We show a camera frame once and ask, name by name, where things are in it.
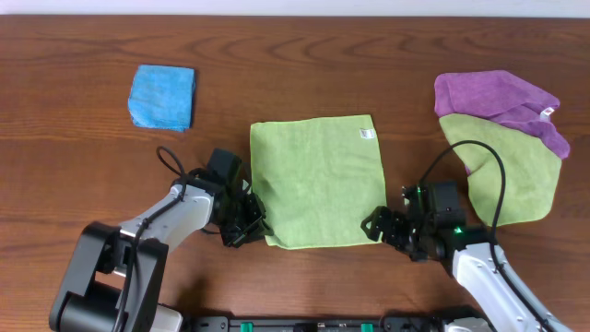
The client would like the green microfiber cloth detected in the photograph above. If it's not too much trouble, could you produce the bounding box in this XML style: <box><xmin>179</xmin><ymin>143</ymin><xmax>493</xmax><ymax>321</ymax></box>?
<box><xmin>250</xmin><ymin>114</ymin><xmax>386</xmax><ymax>250</ymax></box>

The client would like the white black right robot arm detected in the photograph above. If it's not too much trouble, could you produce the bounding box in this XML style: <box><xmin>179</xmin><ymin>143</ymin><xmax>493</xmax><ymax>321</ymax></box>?
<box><xmin>360</xmin><ymin>182</ymin><xmax>569</xmax><ymax>331</ymax></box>

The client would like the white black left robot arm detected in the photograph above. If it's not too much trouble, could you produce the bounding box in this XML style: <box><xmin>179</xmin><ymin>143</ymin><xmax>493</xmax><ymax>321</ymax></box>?
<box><xmin>49</xmin><ymin>179</ymin><xmax>272</xmax><ymax>332</ymax></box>

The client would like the folded blue cloth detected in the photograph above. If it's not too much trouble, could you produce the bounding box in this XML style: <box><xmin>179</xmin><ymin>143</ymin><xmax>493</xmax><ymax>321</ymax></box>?
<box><xmin>127</xmin><ymin>65</ymin><xmax>196</xmax><ymax>132</ymax></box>

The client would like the purple microfiber cloth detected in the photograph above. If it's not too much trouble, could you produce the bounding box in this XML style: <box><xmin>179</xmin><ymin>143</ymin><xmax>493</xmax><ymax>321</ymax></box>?
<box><xmin>434</xmin><ymin>70</ymin><xmax>571</xmax><ymax>160</ymax></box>

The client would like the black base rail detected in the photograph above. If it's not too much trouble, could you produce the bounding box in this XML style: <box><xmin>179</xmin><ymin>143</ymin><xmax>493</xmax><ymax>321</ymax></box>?
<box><xmin>182</xmin><ymin>316</ymin><xmax>493</xmax><ymax>332</ymax></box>

